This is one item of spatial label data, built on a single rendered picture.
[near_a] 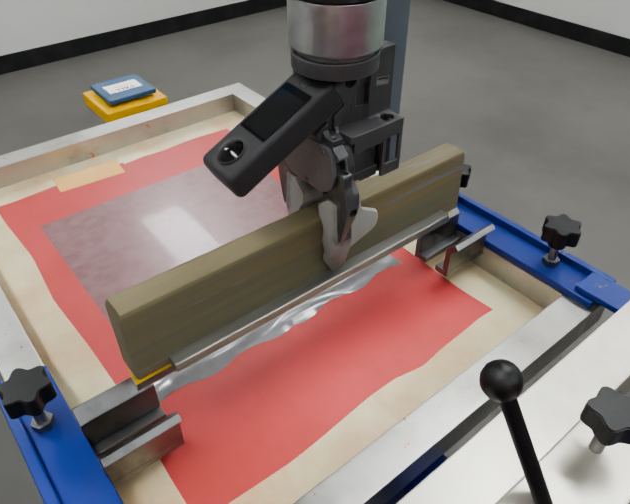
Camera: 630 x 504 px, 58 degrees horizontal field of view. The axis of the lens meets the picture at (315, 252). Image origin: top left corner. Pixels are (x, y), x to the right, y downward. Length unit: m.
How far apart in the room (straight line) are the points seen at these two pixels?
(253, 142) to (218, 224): 0.40
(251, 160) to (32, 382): 0.27
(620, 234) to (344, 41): 2.32
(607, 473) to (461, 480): 0.10
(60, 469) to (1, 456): 1.34
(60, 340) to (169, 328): 0.26
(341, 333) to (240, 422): 0.16
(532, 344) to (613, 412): 0.23
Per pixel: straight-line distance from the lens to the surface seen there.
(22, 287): 0.82
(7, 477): 1.86
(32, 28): 4.30
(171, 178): 0.96
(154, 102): 1.24
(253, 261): 0.50
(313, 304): 0.70
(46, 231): 0.90
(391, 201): 0.59
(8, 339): 0.70
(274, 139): 0.44
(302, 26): 0.44
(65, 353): 0.71
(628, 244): 2.64
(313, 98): 0.46
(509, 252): 0.75
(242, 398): 0.62
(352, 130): 0.49
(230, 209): 0.87
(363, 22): 0.44
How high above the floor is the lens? 1.45
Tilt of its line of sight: 40 degrees down
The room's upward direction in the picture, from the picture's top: straight up
